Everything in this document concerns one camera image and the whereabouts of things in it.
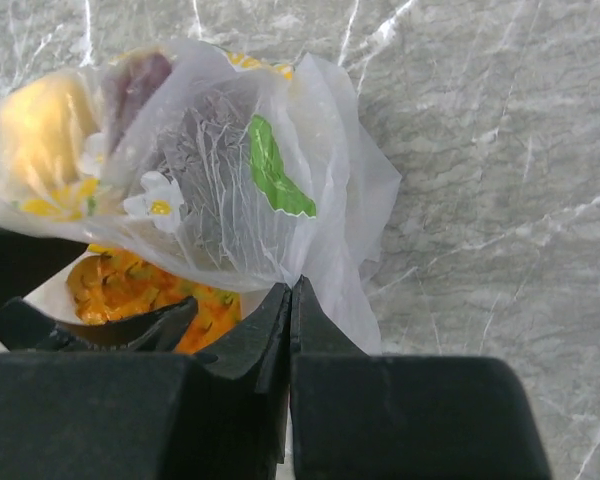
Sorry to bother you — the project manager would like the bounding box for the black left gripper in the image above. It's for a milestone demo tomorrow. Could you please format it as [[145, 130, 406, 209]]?
[[0, 229, 198, 352]]

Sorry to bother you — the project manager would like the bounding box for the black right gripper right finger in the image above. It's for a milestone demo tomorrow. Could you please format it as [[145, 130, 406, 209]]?
[[290, 279, 552, 479]]

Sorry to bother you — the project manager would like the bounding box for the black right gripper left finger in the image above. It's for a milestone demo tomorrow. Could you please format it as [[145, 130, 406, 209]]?
[[0, 285, 291, 479]]

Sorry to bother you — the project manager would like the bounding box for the orange fruit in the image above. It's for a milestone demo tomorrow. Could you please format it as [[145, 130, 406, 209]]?
[[66, 246, 242, 354]]

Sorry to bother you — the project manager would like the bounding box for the clear plastic bag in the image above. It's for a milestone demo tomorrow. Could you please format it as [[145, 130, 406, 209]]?
[[0, 39, 401, 353]]

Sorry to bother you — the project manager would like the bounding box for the yellow lemon in bag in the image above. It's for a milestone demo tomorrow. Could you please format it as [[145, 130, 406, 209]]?
[[0, 72, 98, 190]]

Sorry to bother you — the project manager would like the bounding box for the purple fruit in bag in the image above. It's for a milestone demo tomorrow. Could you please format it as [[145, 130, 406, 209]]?
[[101, 50, 173, 153]]

